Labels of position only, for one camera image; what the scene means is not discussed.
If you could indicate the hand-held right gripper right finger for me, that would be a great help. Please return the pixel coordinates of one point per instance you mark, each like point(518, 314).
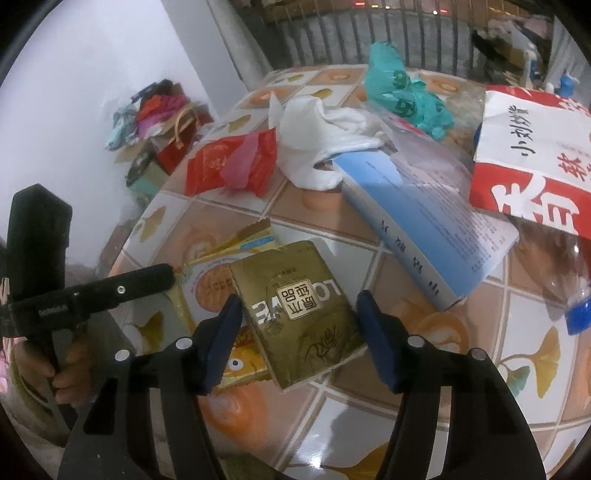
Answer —
point(381, 346)

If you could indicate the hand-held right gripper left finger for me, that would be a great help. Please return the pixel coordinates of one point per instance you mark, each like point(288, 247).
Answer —
point(221, 346)

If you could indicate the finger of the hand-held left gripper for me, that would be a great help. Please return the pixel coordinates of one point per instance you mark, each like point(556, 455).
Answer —
point(124, 288)

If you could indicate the yellow biscuit packet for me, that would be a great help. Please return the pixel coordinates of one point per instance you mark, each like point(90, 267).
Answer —
point(207, 286)

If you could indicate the gold tissue pack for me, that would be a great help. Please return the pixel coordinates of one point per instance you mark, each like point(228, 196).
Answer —
point(300, 286)

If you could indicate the clear bottle with blue cap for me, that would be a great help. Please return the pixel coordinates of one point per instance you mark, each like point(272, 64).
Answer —
point(554, 258)

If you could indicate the red and white paper bag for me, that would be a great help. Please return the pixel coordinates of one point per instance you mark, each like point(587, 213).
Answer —
point(521, 138)

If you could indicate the teal plastic bag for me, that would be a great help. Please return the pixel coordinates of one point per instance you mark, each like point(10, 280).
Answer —
point(392, 78)

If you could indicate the person's left hand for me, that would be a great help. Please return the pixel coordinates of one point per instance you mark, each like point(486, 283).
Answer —
point(74, 374)

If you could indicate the orange cartoon snack packet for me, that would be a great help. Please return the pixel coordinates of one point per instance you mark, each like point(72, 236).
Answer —
point(242, 364)

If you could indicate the blue and white book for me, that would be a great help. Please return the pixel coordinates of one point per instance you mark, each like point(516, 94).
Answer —
point(406, 207)

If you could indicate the red snack packet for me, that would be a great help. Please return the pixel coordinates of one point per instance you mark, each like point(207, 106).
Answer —
point(207, 164)

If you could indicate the tile pattern tablecloth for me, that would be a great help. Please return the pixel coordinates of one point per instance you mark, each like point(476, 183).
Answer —
point(323, 207)

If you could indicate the red gift bag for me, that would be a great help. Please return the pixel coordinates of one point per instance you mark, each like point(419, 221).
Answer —
point(178, 147)

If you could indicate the pile of colourful bags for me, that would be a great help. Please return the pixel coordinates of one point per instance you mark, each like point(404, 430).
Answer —
point(147, 115)

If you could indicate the pink plastic wrapper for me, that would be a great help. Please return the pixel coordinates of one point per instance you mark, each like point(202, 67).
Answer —
point(238, 161)

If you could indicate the white plastic bag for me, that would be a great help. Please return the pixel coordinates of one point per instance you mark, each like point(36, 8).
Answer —
point(314, 134)

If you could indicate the metal railing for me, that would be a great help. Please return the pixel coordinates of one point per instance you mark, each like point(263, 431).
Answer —
point(323, 37)

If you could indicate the blue detergent bottle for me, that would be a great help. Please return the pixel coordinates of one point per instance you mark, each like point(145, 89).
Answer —
point(570, 85)

